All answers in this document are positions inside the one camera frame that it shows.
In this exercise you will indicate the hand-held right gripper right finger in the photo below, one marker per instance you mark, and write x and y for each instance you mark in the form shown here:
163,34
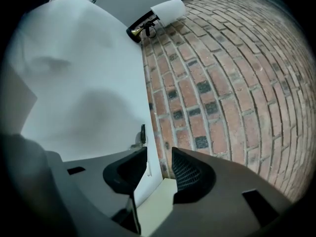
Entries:
222,194

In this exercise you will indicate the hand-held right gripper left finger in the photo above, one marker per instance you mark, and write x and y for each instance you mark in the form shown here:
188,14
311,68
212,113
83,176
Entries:
98,181

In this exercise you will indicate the white desk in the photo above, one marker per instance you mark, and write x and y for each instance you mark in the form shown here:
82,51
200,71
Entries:
86,83

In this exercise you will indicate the white shade table lamp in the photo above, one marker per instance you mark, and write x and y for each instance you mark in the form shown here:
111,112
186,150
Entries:
163,13

